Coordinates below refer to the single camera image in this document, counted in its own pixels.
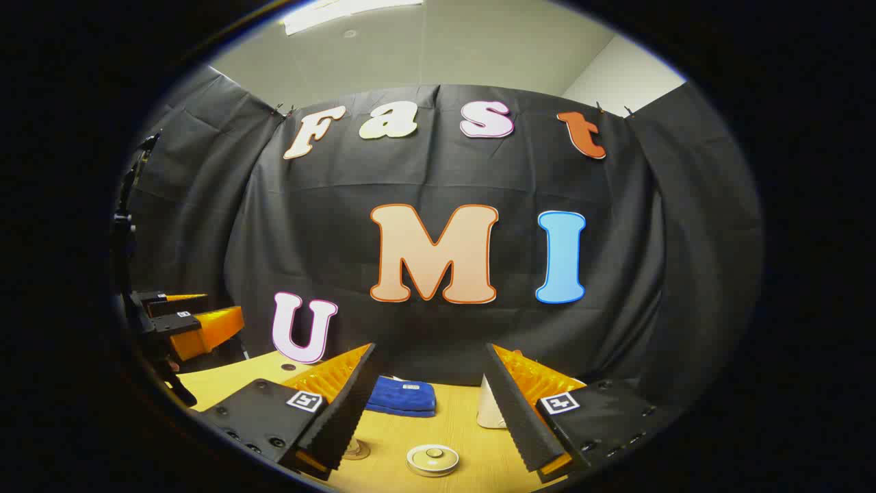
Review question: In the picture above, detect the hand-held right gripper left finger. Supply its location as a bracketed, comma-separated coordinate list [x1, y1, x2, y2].
[197, 342, 378, 481]

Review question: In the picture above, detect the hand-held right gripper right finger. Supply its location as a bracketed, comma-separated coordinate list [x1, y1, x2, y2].
[485, 342, 663, 484]

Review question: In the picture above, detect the white teacup lid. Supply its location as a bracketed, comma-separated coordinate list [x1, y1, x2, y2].
[408, 444, 459, 470]

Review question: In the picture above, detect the white toaster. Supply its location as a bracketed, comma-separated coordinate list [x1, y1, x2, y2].
[476, 375, 508, 430]

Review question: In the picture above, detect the folded blue towel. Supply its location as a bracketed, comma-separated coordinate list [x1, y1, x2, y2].
[365, 376, 437, 418]

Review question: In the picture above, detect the black backdrop cloth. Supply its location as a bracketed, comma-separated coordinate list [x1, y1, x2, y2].
[113, 65, 764, 425]

